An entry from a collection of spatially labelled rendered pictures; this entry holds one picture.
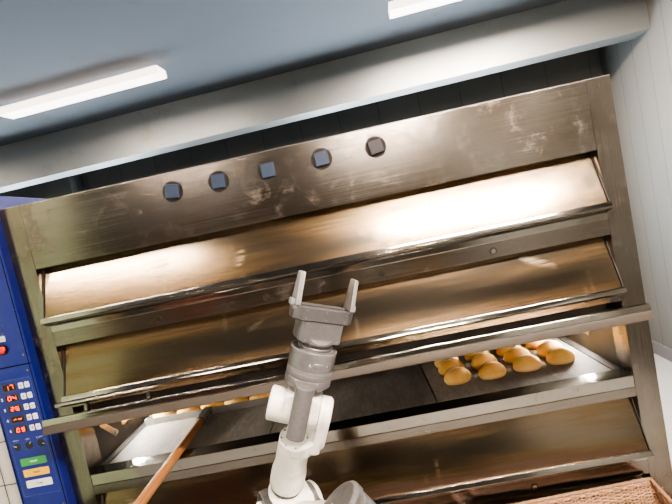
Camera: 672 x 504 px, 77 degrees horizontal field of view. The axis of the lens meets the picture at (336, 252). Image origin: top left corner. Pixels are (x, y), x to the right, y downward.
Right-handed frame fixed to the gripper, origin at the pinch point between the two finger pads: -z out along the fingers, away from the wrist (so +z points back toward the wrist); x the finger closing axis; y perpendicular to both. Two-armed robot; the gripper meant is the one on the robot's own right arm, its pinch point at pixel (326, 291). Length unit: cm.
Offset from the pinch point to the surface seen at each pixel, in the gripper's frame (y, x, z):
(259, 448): 56, -12, 63
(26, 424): 85, 59, 71
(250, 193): 61, 6, -18
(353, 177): 48, -21, -29
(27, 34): 207, 111, -80
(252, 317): 61, -2, 21
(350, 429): 45, -37, 50
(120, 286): 76, 39, 20
